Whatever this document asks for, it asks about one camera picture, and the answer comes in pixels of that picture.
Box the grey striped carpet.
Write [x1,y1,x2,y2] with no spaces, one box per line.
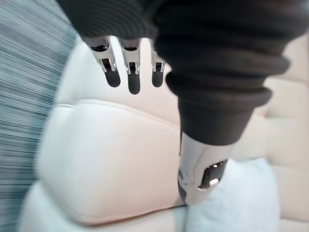
[0,0,78,232]

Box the cream leather sofa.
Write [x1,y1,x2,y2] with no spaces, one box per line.
[36,33,309,232]

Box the light blue fluffy cushion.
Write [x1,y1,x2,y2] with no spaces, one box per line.
[19,158,281,232]

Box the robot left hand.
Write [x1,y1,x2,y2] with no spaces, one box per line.
[56,0,309,206]

